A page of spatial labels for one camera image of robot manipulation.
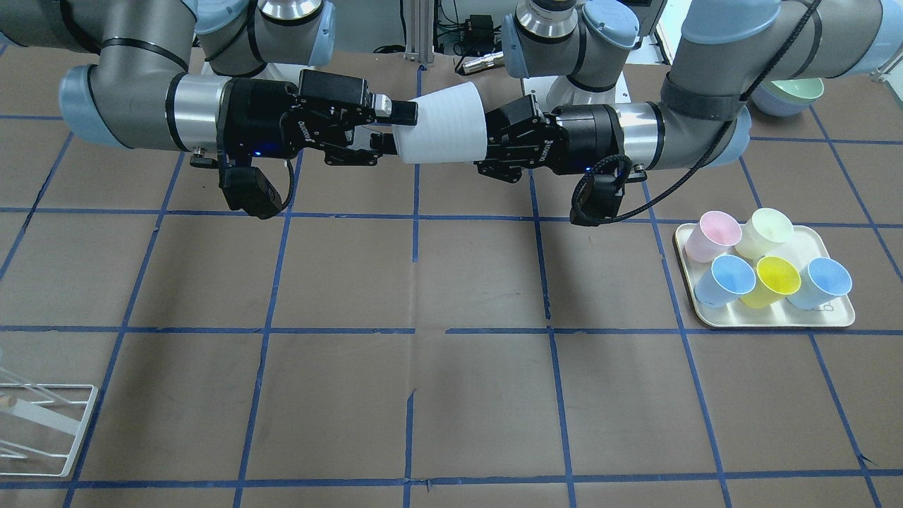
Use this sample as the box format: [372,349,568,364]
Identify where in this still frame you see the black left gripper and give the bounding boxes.
[475,95,623,183]

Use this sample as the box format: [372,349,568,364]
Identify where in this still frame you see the blue cup near front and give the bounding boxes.
[693,254,757,308]

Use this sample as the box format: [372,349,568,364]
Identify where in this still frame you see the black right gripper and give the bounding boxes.
[215,68,418,168]

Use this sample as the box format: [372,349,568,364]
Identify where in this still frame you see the grey-white ikea cup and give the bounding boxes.
[393,83,487,164]

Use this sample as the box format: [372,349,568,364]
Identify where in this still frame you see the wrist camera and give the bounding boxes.
[219,165,284,219]
[569,167,628,227]

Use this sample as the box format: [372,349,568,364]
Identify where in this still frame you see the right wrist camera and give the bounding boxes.
[219,165,284,219]

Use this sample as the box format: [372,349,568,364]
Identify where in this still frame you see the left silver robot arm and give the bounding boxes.
[477,1,901,183]

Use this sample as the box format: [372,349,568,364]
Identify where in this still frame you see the pink cup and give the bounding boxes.
[684,211,743,263]

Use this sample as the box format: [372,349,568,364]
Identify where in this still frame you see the yellow cup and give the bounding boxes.
[741,256,802,309]

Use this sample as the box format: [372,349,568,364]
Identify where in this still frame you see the green bowl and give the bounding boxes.
[763,78,825,105]

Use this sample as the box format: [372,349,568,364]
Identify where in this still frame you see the beige plastic tray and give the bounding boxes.
[673,223,856,328]

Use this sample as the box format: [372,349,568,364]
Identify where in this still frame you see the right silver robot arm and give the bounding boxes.
[2,1,418,165]

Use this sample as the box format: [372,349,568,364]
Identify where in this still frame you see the blue-grey bowl underneath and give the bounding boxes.
[751,83,813,118]

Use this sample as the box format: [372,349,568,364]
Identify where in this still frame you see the blue cup at tray end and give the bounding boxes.
[786,257,854,310]

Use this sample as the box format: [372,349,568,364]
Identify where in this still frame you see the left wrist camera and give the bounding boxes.
[569,167,628,227]

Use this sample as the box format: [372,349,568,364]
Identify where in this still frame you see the white wire cup rack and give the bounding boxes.
[1,365,99,481]

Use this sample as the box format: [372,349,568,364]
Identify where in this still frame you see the cream cup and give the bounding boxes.
[734,207,794,260]

